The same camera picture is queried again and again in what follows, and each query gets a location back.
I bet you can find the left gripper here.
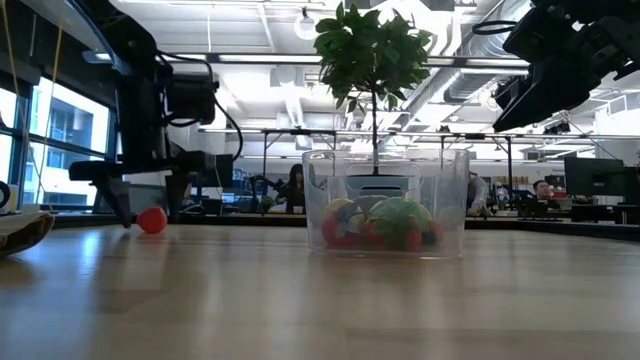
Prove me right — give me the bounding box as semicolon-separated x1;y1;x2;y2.
68;74;217;229

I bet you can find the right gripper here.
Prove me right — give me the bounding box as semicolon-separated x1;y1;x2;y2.
493;9;640;133

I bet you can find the clear plastic tub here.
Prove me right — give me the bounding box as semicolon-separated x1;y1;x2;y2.
302;148;471;260

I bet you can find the artificial plant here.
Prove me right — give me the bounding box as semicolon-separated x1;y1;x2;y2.
313;2;434;202

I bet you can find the dark blue blueberry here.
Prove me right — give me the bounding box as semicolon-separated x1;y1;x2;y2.
422;222;444;247

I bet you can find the green round toy vegetable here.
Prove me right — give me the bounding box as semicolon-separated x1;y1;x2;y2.
368;196;433;249

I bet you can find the brown kiwi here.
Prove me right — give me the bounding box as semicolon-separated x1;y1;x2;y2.
351;194;390;217

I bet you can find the yellow plastic lemon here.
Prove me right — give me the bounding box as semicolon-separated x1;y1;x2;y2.
324;197;357;221

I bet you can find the office chair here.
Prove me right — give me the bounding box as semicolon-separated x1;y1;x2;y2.
127;182;170;216

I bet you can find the black computer monitor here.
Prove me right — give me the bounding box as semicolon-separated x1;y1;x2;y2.
199;153;235;189
563;157;626;197

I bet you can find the person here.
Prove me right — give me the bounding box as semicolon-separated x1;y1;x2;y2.
279;163;307;215
530;179;562;204
467;171;490;217

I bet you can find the olive cloth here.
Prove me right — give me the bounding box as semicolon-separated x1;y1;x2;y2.
0;210;55;256

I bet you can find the suspended linear ceiling light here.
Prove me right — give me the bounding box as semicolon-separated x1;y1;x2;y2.
82;49;531;70

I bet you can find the silver ventilation duct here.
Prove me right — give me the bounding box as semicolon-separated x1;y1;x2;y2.
399;29;501;116

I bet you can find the black aluminium frame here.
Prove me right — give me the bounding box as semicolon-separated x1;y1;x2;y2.
49;212;640;241

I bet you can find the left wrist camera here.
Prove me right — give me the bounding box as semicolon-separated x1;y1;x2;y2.
167;73;220;126

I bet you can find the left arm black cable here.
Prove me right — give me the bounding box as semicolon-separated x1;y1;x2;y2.
157;49;245;162

